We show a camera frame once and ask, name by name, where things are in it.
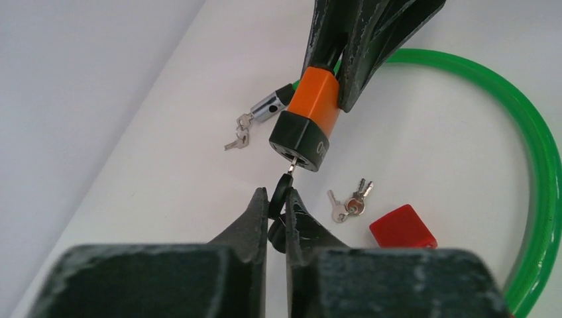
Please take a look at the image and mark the silver key bunch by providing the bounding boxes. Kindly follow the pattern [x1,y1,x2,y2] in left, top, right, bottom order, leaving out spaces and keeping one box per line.
[224,113,253,151]

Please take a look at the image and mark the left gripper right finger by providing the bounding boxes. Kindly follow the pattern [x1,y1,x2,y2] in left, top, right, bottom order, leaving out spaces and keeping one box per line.
[286,189,510,317]

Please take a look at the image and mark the green cable lock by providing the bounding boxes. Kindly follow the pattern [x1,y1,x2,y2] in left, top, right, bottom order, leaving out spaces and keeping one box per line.
[250,48,562,318]

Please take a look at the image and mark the small silver lock key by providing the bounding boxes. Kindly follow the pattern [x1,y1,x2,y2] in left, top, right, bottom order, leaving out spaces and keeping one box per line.
[327,178,374,223]

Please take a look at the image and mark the orange padlock with keys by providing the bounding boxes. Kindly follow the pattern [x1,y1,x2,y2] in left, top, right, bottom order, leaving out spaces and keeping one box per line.
[269,44,345,172]

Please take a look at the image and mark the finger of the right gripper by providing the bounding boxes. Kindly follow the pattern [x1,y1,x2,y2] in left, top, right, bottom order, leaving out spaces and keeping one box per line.
[338,0,445,113]
[302,1,365,77]

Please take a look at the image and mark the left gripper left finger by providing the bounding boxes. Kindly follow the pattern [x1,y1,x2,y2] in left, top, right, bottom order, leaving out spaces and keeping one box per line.
[28,187,268,317]

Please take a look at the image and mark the red cable lock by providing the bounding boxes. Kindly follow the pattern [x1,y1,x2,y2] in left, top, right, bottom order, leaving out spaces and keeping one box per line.
[369,204,438,248]

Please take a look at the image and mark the black headed padlock keys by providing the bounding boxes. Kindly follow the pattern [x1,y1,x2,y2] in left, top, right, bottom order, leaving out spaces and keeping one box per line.
[267,157,298,254]

